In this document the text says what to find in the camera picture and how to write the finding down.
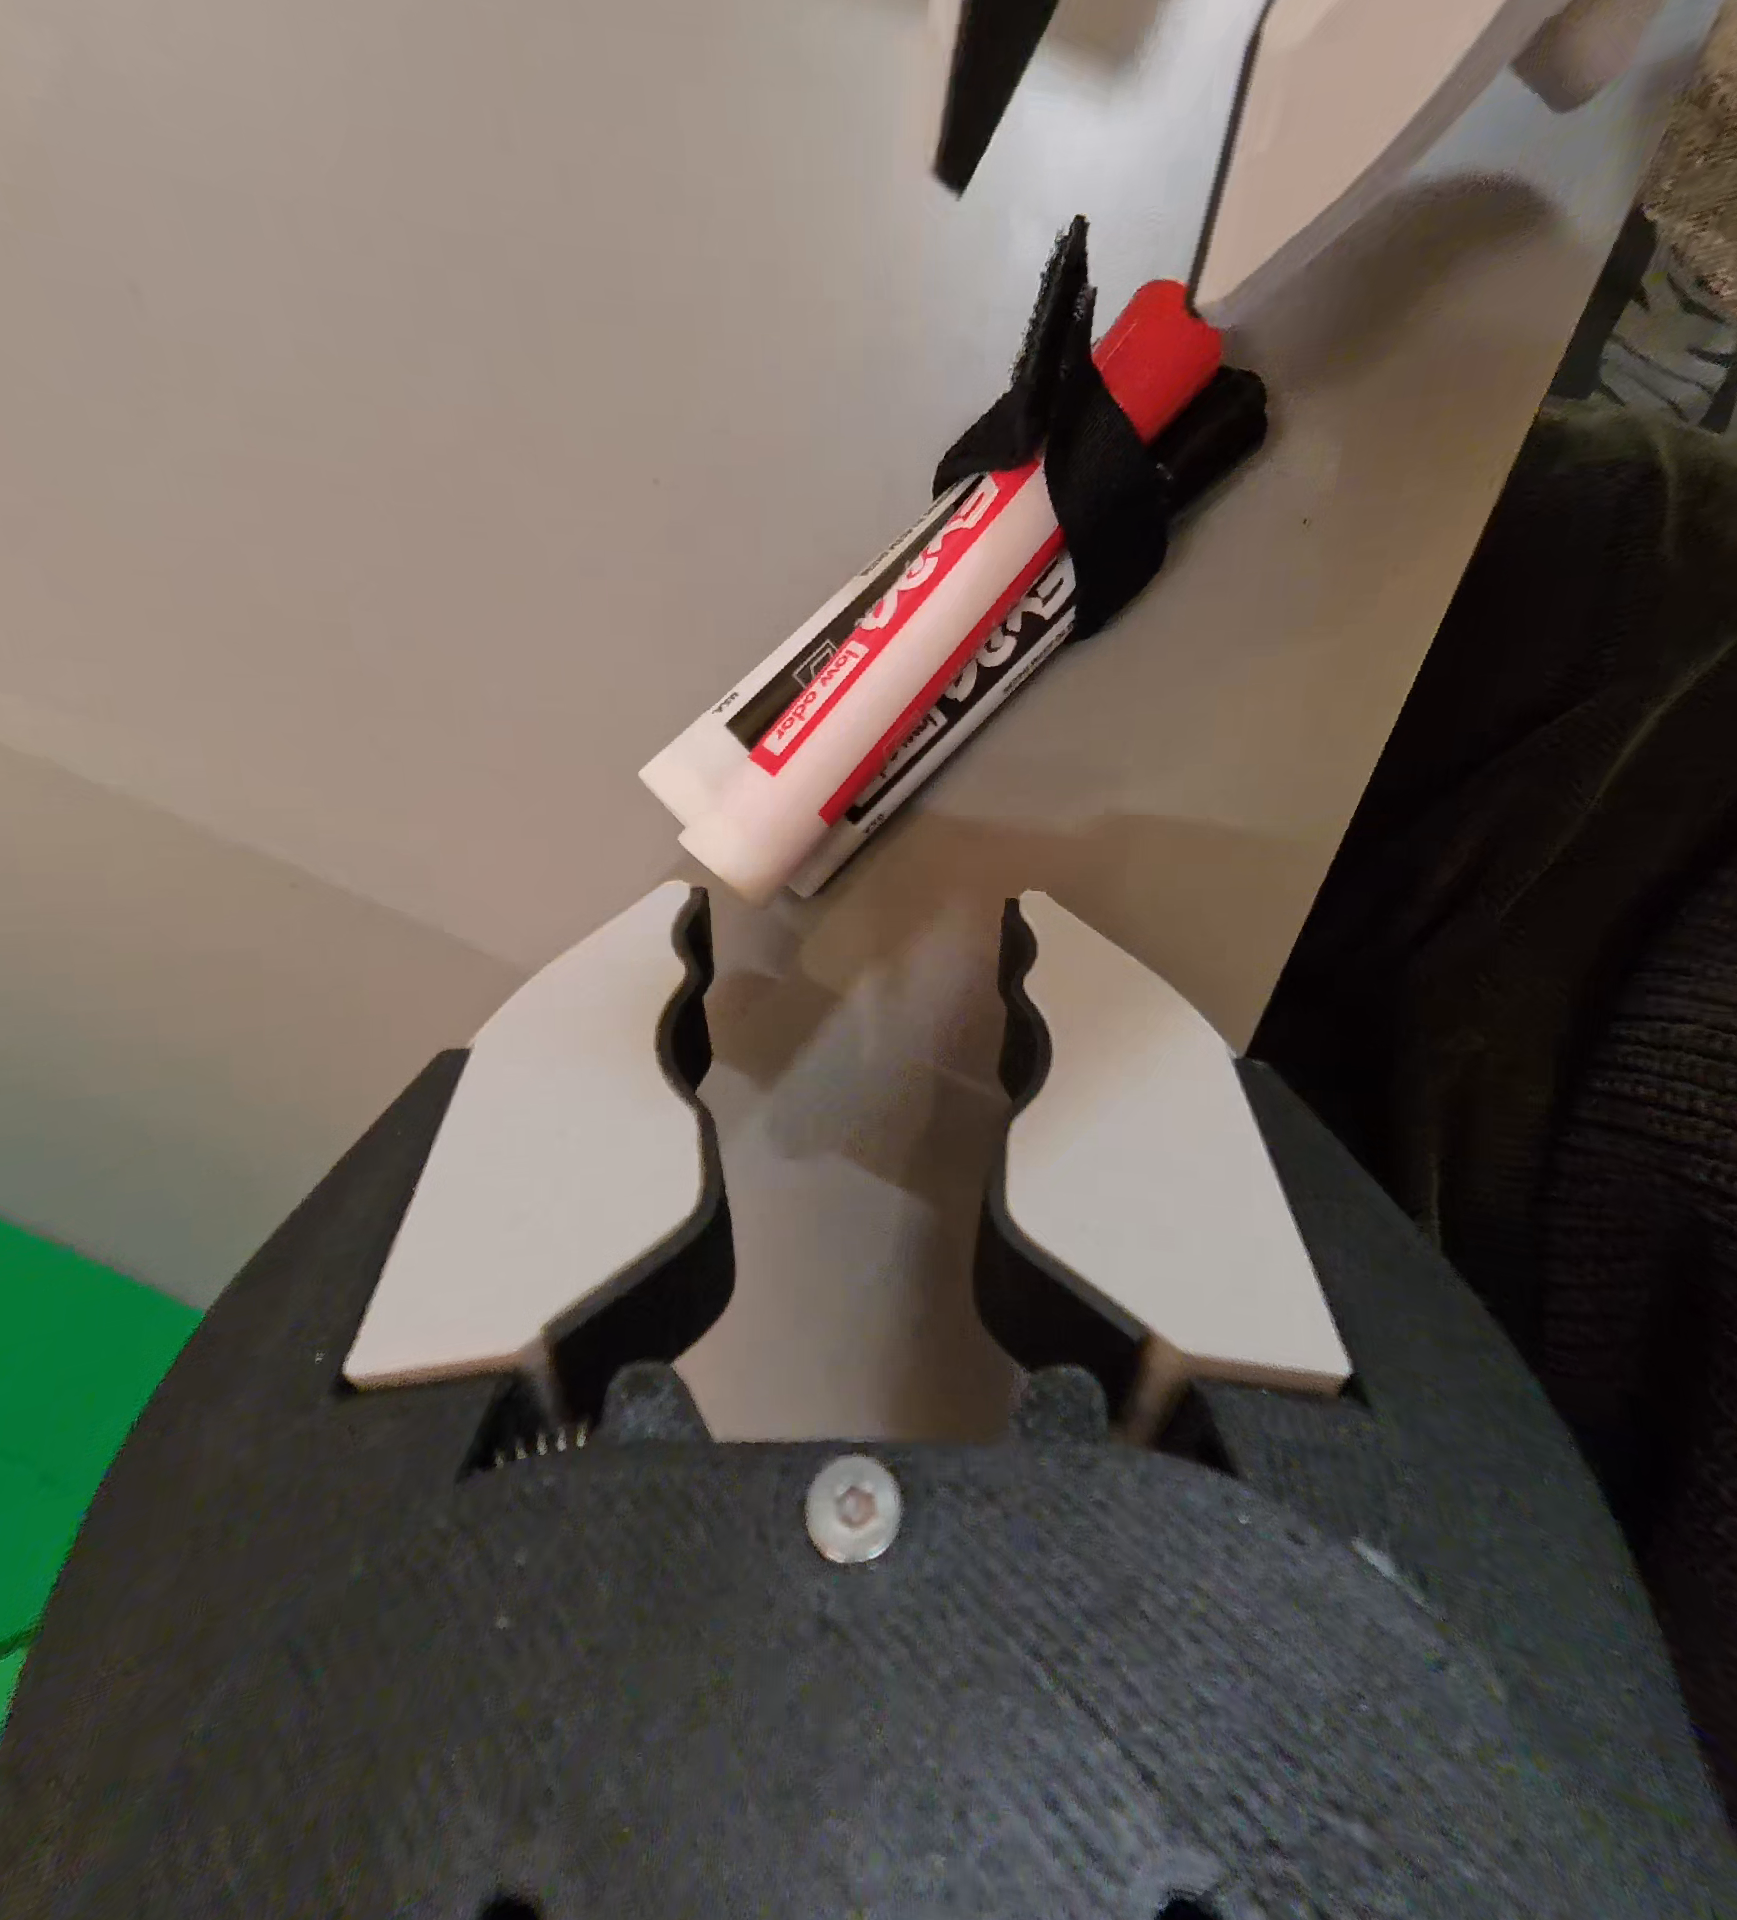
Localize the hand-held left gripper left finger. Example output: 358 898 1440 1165
340 879 740 1426

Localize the black dry erase marker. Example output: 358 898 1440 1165
787 372 1270 901
637 471 1005 840

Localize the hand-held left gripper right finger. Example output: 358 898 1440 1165
981 891 1355 1450

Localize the black and white shoe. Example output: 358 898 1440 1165
1550 212 1737 453

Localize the red dry erase marker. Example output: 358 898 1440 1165
680 276 1229 907

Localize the black velcro strap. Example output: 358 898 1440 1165
931 213 1169 643

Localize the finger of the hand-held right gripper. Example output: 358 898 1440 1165
1000 0 1270 288
1203 0 1510 323

